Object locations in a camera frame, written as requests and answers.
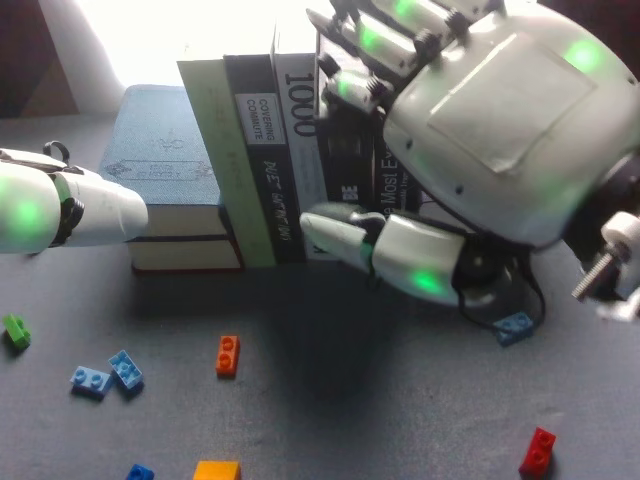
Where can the dark blue toy brick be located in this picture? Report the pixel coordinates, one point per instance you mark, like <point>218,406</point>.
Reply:
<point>139,473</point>

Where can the blue embossed book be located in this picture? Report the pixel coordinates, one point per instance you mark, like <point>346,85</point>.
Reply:
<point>150,130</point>

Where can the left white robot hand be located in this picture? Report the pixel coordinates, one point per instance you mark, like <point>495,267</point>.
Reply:
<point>105,210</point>

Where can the grey 1000 book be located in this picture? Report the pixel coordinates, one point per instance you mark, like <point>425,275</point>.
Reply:
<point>305,165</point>

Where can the red toy brick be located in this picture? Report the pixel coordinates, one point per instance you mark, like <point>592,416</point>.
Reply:
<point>538,452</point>

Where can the black Covering Commute book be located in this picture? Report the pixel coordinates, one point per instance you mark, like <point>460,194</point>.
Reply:
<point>272,175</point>

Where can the grey table cloth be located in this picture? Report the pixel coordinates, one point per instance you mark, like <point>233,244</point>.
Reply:
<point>350,425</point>

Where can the orange toy brick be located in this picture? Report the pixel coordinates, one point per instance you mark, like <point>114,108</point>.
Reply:
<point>228,356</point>

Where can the green spine book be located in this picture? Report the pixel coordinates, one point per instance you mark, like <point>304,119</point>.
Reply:
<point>225,150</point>

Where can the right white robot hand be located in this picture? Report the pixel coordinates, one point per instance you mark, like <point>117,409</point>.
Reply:
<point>500,125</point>

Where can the yellow toy brick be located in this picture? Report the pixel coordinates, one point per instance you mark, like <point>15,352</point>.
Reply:
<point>217,471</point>

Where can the green toy brick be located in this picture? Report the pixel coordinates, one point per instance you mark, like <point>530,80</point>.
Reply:
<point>16,331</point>

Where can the light blue toy brick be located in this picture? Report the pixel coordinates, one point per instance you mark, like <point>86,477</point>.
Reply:
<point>126,372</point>
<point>90,381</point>

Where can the black Let It Be book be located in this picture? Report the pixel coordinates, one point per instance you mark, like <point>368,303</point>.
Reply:
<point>350,165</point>

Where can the black Most Excellent book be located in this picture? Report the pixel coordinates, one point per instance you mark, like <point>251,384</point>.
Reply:
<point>390,175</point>

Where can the thick dark red book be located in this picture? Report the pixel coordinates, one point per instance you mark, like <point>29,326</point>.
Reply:
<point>190,256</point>

